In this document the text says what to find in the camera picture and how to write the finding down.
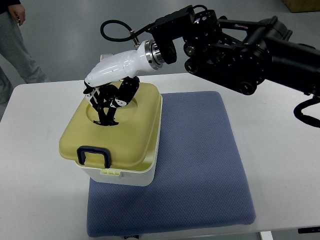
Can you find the brown cardboard box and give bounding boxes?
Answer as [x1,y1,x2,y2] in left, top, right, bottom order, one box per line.
[283,0,320,13]

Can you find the bystander hand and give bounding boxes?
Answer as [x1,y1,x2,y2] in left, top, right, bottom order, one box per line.
[7,4,26,26]

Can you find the bystander grey trousers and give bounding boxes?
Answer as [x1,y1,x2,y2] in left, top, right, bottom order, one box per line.
[0,11,50,106]

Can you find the yellow box lid black handle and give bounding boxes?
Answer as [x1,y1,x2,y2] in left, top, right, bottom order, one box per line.
[59,82,162,171]

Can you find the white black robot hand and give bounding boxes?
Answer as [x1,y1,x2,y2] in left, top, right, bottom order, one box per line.
[83,40,165,125]

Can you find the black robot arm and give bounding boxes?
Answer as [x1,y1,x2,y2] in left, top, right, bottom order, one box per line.
[83,5,320,128]

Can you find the black table control panel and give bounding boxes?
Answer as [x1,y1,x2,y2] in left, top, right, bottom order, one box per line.
[297,226,320,234]

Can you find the upper metal floor plate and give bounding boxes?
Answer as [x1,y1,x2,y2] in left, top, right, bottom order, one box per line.
[99,53,113,61]

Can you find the blue grey cushion mat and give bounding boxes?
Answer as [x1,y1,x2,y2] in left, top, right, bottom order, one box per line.
[87,91,256,237]

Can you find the white storage box base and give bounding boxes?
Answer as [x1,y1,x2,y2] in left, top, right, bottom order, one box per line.
[76,95,163,187]

